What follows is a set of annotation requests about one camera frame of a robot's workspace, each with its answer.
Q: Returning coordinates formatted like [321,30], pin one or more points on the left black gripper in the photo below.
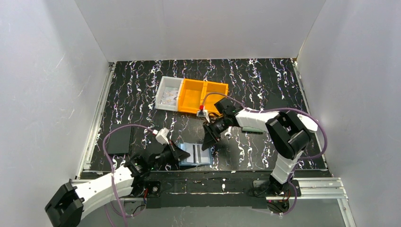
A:
[172,152]

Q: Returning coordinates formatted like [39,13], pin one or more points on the green card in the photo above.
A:
[251,130]

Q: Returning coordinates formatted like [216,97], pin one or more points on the black flat box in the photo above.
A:
[119,142]

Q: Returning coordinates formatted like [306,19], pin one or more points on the left orange bin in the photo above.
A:
[190,96]

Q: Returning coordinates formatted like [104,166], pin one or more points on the white plastic bin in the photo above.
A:
[167,95]

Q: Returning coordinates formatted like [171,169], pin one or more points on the blue card holder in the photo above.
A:
[183,146]

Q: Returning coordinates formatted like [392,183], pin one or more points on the orange bin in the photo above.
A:
[190,96]
[212,87]

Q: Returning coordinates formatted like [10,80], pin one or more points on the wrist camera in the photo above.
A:
[161,136]
[203,113]

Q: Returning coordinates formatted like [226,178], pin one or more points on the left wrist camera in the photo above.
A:
[161,136]

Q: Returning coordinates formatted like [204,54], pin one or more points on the silver wrench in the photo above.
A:
[228,135]

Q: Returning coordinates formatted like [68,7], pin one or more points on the right orange bin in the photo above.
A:
[212,87]

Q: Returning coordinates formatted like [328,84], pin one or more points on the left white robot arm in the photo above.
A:
[71,203]

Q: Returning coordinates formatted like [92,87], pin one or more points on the white box with label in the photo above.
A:
[308,122]

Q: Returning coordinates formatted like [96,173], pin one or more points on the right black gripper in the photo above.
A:
[213,131]

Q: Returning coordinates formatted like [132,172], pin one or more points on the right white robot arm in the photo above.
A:
[290,131]

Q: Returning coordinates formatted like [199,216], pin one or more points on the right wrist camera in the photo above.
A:
[203,113]

